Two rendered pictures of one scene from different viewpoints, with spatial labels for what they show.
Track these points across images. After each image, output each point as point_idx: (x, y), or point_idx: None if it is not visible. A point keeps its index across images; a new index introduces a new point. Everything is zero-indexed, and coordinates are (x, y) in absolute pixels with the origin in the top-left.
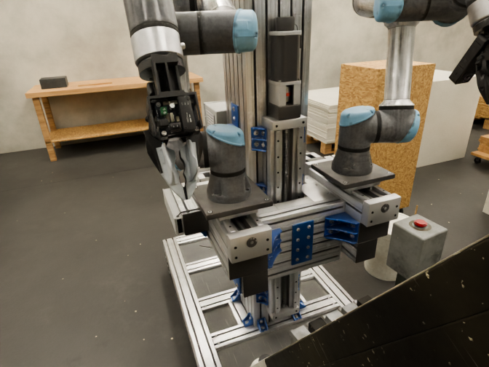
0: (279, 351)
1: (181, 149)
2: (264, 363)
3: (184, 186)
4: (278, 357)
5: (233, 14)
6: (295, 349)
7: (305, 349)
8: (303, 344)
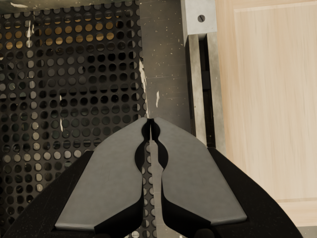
0: (191, 76)
1: (170, 223)
2: (187, 35)
3: (154, 123)
4: (190, 71)
5: None
6: (193, 108)
7: (194, 123)
8: (194, 124)
